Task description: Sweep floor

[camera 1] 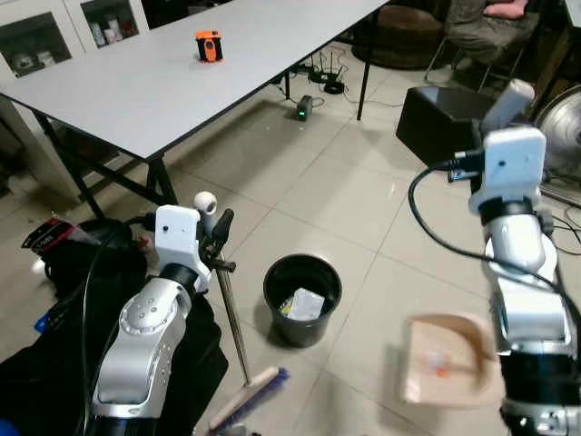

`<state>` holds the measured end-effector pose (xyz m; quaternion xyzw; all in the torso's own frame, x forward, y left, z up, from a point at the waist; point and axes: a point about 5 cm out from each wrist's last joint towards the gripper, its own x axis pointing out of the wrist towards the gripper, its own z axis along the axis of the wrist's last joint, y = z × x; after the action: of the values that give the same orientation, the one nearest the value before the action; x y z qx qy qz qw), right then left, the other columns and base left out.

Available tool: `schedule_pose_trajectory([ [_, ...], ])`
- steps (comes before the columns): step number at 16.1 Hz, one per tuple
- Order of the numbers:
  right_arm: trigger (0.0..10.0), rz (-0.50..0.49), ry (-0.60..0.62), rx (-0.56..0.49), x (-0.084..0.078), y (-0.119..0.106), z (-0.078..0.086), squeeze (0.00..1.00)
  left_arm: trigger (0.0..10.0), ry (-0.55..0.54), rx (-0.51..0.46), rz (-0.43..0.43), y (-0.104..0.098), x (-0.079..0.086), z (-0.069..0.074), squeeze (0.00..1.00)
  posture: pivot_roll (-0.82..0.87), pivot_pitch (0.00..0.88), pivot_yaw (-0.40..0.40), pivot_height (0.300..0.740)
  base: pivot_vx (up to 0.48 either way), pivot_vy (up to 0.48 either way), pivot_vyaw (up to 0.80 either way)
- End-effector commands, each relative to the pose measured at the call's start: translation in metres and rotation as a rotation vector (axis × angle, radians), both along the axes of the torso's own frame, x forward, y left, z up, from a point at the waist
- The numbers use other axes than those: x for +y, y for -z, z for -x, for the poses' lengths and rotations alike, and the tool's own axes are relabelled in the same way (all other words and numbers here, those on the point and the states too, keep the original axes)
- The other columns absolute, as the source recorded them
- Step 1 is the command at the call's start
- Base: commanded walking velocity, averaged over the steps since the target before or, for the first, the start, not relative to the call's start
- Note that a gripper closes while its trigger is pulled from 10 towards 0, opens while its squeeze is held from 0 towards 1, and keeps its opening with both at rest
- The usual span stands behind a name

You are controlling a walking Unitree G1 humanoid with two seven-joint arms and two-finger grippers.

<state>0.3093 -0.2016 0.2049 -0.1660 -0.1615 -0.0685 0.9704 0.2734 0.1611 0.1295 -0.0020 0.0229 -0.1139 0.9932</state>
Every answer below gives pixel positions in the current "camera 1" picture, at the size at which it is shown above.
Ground metal floor fan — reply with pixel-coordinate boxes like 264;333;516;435
534;85;581;185

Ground black round waste bin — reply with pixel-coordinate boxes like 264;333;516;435
262;253;344;349

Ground black open storage box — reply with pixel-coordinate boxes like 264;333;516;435
396;84;511;171

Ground broom with metal handle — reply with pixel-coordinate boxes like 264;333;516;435
193;190;291;434

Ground red black packet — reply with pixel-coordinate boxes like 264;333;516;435
22;216;77;253

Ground black wifi router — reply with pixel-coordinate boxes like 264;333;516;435
307;53;348;96

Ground black fabric bag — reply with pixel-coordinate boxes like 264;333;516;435
0;216;230;436

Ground orange black handheld device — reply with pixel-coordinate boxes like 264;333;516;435
194;29;224;64

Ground small black box green light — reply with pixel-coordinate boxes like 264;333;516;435
294;94;315;123

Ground white glass door cabinet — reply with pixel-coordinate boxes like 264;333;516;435
0;0;152;81

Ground seated person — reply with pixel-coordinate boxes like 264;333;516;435
444;0;556;64

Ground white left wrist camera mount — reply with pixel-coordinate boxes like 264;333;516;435
153;204;202;274

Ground grey long table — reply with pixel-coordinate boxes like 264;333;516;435
0;0;391;219

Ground crumpled wrapper in bin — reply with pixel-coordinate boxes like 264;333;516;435
281;288;327;322

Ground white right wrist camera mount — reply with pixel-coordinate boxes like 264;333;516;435
467;126;548;215

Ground brown round pouf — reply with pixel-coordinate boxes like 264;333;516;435
375;4;448;71

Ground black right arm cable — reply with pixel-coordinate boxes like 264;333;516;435
407;153;498;273

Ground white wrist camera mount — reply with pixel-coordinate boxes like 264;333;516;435
153;204;202;274
467;126;548;215

